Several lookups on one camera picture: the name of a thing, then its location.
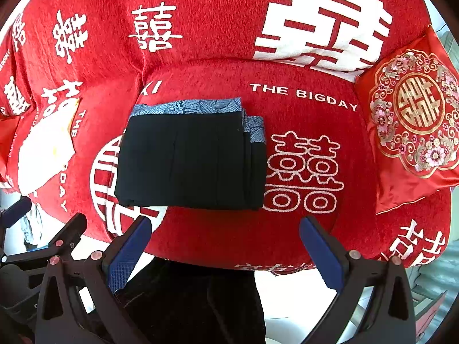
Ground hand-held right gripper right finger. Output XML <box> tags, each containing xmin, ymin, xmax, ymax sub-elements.
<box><xmin>300</xmin><ymin>217</ymin><xmax>417</xmax><ymax>344</ymax></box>

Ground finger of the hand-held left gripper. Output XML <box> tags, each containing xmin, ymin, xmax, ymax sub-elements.
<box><xmin>2</xmin><ymin>213</ymin><xmax>87</xmax><ymax>264</ymax></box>
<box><xmin>0</xmin><ymin>196</ymin><xmax>33</xmax><ymax>260</ymax></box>

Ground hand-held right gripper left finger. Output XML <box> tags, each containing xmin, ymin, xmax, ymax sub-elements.
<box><xmin>34</xmin><ymin>216</ymin><xmax>153</xmax><ymax>344</ymax></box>

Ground black pants with blue waistband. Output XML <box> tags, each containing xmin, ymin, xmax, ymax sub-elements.
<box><xmin>114</xmin><ymin>97</ymin><xmax>268</xmax><ymax>211</ymax></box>

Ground grey crumpled cloth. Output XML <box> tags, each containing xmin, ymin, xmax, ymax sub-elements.
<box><xmin>22</xmin><ymin>204</ymin><xmax>49</xmax><ymax>249</ymax></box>

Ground white cloth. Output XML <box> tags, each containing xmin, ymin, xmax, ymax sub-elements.
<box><xmin>17</xmin><ymin>99</ymin><xmax>78</xmax><ymax>191</ymax></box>

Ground person's dark trouser legs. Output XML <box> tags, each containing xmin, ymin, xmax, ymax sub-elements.
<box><xmin>116</xmin><ymin>258</ymin><xmax>267</xmax><ymax>344</ymax></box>

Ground grey ribbed furniture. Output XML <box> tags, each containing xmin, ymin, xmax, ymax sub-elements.
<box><xmin>409</xmin><ymin>254</ymin><xmax>457</xmax><ymax>307</ymax></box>

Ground red embroidered cushion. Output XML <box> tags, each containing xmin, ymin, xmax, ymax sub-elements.
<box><xmin>355</xmin><ymin>25</ymin><xmax>459</xmax><ymax>216</ymax></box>

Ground red printed sofa cover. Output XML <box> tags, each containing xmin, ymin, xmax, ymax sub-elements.
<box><xmin>0</xmin><ymin>0</ymin><xmax>453</xmax><ymax>276</ymax></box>

